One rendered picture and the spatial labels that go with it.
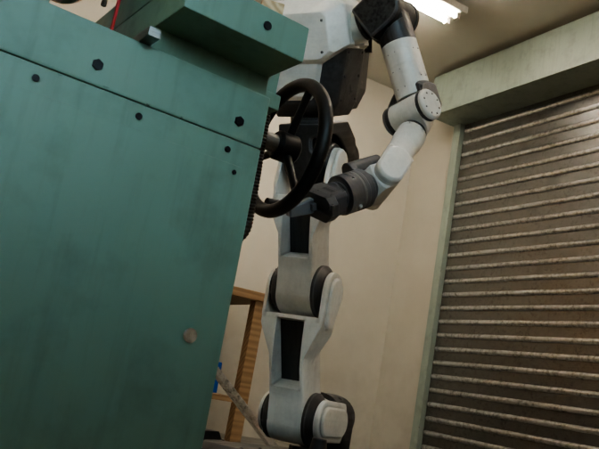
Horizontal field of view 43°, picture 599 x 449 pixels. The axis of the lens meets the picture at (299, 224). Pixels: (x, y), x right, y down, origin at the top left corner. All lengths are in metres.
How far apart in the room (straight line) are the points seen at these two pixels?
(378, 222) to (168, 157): 4.54
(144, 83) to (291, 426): 1.19
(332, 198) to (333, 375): 3.89
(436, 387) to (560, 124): 1.82
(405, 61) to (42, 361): 1.19
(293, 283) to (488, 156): 3.30
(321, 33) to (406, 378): 3.71
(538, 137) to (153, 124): 3.94
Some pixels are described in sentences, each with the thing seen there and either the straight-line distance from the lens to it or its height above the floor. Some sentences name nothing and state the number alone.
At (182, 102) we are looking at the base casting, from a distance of 1.15.
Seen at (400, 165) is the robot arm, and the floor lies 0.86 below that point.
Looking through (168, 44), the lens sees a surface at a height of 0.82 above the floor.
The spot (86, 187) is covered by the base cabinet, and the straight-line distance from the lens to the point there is 1.07.
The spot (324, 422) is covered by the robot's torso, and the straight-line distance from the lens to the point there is 2.07.
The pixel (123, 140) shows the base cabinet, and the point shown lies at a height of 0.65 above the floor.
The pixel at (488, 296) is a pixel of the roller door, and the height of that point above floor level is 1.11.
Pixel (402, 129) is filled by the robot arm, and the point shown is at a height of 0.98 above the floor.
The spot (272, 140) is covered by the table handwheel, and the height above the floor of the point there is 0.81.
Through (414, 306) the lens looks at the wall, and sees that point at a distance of 5.40.
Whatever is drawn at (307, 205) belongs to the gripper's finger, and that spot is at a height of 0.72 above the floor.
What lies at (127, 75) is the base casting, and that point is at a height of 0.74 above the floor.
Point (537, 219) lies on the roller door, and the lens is 4.68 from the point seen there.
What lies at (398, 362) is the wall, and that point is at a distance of 5.43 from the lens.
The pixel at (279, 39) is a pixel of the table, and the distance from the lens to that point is 1.18.
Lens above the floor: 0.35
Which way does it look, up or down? 12 degrees up
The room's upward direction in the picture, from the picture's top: 10 degrees clockwise
